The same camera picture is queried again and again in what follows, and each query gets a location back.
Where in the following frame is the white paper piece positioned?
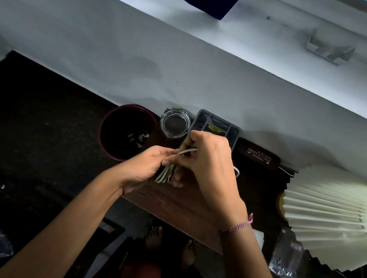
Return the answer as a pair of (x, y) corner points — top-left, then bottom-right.
(251, 229), (265, 250)

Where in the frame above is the white wall bracket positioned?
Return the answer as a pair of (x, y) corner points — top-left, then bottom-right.
(305, 27), (357, 67)

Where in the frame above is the person's foot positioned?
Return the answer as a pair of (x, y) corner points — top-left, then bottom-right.
(144, 225), (165, 252)
(180, 237), (199, 267)

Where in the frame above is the clear plastic packet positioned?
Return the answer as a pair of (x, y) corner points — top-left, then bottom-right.
(267, 226), (313, 278)

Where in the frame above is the person's left foot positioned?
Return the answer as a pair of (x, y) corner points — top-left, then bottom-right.
(144, 225), (165, 252)

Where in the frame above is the clear glass jar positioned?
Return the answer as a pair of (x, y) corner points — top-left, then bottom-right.
(158, 107), (193, 141)

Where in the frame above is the person's left hand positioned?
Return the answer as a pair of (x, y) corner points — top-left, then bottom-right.
(118, 142), (187, 200)

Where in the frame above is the white pleated lamp shade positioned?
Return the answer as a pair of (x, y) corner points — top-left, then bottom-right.
(277, 161), (367, 275)

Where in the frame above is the person's right hand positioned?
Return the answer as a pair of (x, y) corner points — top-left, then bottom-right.
(156, 127), (258, 235)

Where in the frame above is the pink thread bracelet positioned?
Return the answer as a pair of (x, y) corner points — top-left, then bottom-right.
(219, 210), (254, 237)

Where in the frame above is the round wooden lamp base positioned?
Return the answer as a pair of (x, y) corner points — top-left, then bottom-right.
(274, 190), (292, 222)

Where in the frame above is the dark brown glasses case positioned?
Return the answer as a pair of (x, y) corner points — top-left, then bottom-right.
(234, 138), (283, 171)

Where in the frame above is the person's left forearm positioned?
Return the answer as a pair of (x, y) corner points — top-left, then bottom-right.
(0, 157), (128, 278)

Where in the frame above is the white cable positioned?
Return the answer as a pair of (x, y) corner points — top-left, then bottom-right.
(153, 145), (242, 191)

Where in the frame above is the dark red round bowl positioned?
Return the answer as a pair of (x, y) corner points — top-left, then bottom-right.
(96, 101), (160, 165)

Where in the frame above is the person's right forearm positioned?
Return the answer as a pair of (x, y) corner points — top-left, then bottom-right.
(215, 220), (289, 278)

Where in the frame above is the grey plastic organizer tray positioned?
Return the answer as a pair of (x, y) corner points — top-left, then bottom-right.
(187, 108), (241, 153)

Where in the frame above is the person's right foot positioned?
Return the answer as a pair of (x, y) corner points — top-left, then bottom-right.
(180, 237), (199, 267)

